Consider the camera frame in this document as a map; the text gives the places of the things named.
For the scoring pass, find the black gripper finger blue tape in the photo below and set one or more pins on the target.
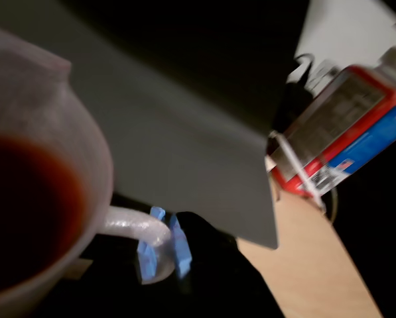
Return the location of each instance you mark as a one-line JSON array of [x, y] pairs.
[[148, 258], [224, 285]]

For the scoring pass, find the translucent plastic gooseneck kettle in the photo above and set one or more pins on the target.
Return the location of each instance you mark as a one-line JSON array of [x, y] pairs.
[[35, 165]]

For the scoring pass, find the black work mat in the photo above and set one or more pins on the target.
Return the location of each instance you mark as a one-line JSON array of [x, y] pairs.
[[131, 202]]

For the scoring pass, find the red and blue carton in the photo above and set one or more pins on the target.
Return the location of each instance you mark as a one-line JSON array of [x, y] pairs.
[[343, 132]]

